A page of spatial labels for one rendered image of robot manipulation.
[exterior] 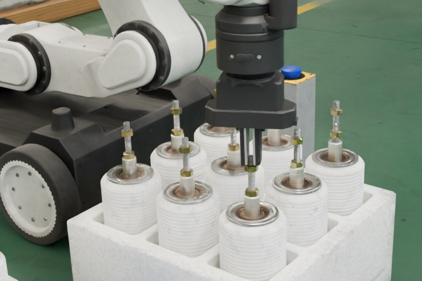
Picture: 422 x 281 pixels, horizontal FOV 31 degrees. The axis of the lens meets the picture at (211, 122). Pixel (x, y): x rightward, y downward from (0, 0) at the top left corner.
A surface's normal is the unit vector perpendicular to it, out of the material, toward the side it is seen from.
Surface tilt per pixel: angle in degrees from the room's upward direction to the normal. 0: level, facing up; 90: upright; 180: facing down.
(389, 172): 0
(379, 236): 90
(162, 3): 59
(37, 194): 90
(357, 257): 90
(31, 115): 0
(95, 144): 46
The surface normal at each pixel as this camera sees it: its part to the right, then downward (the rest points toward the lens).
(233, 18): -0.40, -0.43
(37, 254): -0.04, -0.93
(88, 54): -0.58, 0.31
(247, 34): -0.11, 0.36
